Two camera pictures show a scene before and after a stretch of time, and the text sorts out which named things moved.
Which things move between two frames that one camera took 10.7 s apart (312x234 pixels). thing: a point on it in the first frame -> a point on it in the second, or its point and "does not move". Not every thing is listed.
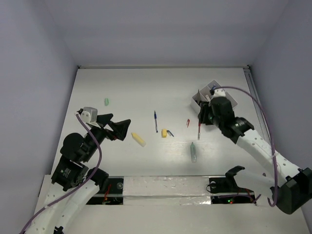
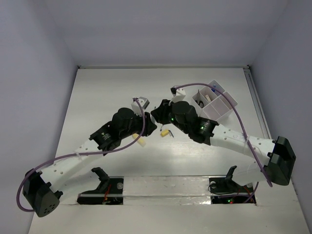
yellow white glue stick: (141, 142) does not move
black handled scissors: (199, 96) does not move
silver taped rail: (166, 190) does not move
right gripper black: (203, 114) -> (160, 112)
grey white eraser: (207, 98) does not move
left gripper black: (120, 128) -> (149, 126)
